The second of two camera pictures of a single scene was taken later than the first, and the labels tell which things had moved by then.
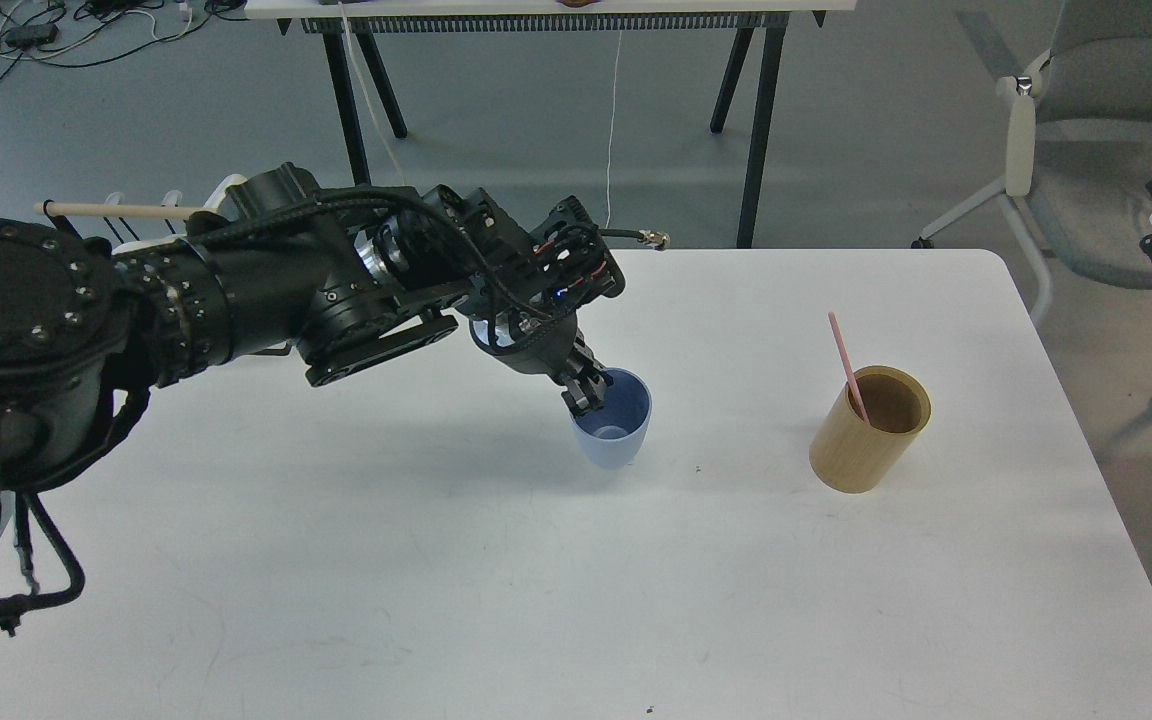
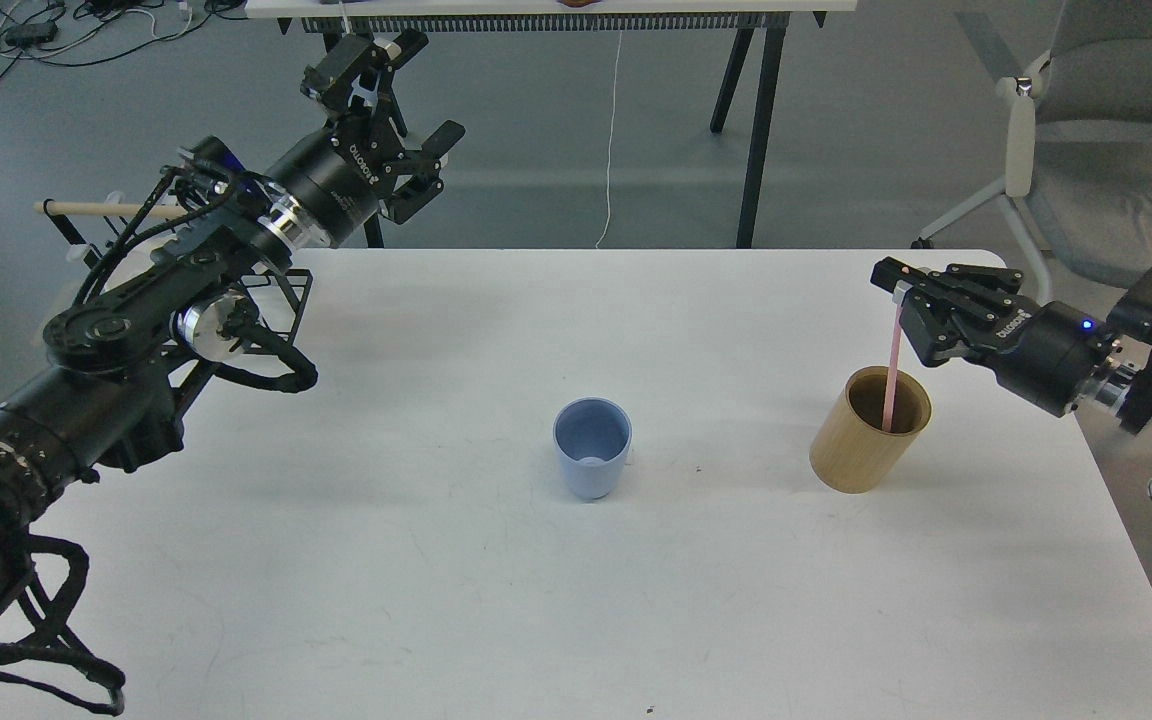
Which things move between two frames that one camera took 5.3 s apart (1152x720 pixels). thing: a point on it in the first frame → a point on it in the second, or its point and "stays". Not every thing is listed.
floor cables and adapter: [59, 33] stays
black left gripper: [525, 285] → [333, 179]
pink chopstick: [849, 369] → [892, 376]
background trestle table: [372, 23] stays
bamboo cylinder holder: [848, 455] stays
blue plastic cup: [612, 434] → [593, 434]
